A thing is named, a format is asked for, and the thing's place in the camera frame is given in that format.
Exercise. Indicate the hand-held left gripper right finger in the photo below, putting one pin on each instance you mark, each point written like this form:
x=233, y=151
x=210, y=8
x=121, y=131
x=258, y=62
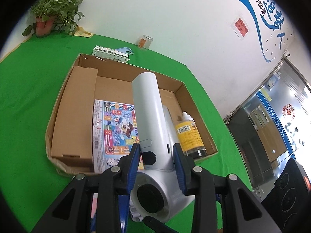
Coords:
x=179, y=171

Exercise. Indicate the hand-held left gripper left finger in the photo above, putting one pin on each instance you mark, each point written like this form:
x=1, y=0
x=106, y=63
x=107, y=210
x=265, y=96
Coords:
x=133, y=168

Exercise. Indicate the colourful board game box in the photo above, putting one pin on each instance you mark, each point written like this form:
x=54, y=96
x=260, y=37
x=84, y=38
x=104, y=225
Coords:
x=109, y=131

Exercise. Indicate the white hair dryer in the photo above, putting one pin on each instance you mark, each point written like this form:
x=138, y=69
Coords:
x=148, y=106

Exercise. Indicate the brown cardboard box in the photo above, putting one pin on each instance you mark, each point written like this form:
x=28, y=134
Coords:
x=77, y=116

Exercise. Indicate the yellow label bottle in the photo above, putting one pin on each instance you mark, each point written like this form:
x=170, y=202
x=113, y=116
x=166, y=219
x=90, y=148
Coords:
x=189, y=136

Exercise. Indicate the glass door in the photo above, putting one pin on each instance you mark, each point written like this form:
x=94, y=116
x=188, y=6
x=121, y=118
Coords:
x=267, y=126

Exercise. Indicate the green white flat box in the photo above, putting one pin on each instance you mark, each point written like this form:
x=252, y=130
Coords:
x=109, y=53

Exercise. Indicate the light blue phone case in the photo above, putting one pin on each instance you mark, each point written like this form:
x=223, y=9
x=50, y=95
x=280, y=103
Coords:
x=127, y=51

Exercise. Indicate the glass jar orange label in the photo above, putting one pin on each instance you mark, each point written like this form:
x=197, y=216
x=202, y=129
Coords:
x=145, y=42

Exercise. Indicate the green tablecloth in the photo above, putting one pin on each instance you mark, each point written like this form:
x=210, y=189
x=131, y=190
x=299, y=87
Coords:
x=29, y=89

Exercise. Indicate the yellow paper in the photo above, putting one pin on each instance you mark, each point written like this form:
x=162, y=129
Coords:
x=83, y=32

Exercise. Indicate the potted green plant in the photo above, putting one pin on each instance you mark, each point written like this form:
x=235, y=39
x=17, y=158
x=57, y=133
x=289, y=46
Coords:
x=58, y=4

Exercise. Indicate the security camera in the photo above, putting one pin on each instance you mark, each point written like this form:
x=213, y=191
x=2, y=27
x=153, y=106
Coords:
x=287, y=54

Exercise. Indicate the red wall sign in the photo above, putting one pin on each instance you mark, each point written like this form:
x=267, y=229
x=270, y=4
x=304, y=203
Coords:
x=241, y=26

